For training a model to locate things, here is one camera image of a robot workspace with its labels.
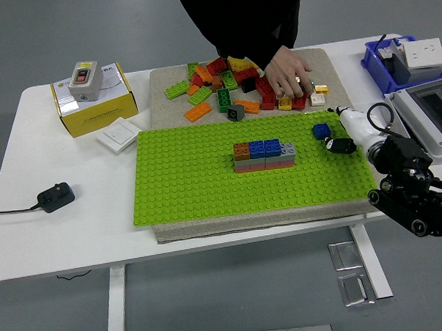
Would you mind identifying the person's left hand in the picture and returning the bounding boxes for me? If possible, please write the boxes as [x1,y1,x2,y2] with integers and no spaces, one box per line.
[262,44,314,101]

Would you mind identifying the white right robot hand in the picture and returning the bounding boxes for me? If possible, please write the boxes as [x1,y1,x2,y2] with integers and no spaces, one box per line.
[321,104,386,157]

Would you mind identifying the small blue square brick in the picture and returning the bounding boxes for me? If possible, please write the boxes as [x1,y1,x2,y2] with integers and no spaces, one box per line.
[312,122,333,141]

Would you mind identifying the red long brick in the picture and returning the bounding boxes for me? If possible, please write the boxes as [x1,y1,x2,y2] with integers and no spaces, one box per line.
[205,56,229,77]
[254,76,274,99]
[233,67,262,86]

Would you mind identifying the orange long brick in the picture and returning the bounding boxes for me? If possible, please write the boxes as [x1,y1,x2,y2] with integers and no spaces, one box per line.
[235,99,262,117]
[184,101,213,123]

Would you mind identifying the dark grey square brick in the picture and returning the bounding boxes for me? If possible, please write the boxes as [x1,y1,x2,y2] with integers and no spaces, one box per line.
[226,104,246,123]

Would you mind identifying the dark green brick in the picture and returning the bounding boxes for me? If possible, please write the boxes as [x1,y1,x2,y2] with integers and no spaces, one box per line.
[216,86,232,114]

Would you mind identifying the light grey square brick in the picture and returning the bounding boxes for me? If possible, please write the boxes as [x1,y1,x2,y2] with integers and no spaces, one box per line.
[279,142,298,161]

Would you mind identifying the pink brick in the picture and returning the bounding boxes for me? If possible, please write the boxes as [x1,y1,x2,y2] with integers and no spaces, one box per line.
[235,164,267,174]
[264,158,296,171]

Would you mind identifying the brown square brick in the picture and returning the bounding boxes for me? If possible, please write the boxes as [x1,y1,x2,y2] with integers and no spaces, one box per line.
[233,141,251,162]

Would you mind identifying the green studded baseplate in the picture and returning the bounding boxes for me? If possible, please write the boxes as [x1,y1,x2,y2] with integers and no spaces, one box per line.
[128,107,380,228]

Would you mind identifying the blue plastic bin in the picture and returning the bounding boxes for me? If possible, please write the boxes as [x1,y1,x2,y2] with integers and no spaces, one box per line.
[359,34,442,96]

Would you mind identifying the person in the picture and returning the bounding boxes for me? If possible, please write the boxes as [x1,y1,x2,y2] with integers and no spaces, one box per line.
[176,0,314,105]

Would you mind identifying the white and orange device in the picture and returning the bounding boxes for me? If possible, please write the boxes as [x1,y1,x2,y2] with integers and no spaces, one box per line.
[375,39,405,60]

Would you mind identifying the grey block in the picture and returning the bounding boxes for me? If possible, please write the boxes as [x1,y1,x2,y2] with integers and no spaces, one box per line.
[405,63,442,84]

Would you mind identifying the metal floor hatch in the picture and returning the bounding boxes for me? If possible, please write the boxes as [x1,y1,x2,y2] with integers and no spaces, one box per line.
[326,240,363,272]
[336,272,377,308]

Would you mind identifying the white table leg with foot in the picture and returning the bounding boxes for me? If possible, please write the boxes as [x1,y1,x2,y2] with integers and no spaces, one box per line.
[347,222,396,302]

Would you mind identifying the grey-brown foam mat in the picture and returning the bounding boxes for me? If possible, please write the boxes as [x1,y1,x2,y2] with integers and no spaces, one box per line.
[144,45,383,245]

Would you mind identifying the yellow and white cardboard box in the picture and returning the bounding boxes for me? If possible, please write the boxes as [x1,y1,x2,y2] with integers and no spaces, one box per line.
[48,61,141,140]

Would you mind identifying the black power adapter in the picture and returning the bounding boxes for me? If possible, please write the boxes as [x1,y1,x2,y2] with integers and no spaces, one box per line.
[35,181,77,215]

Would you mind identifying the grey electrical enclosure box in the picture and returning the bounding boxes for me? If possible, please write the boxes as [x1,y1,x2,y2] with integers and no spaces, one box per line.
[383,78,442,168]

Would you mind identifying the white wall socket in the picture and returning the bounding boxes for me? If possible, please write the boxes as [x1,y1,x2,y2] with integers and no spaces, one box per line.
[401,37,442,70]

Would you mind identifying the white wall switch panel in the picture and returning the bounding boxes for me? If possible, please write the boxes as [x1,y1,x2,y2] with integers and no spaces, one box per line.
[95,116,144,155]

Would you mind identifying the grey push-button switch box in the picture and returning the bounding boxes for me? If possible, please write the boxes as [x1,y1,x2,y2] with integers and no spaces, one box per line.
[66,60,105,104]

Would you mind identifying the black cable under table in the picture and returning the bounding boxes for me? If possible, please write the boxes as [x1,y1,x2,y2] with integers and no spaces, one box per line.
[56,270,92,281]

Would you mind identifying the black adapter cord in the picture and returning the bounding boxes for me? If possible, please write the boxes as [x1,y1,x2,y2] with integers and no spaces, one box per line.
[0,204,40,217]

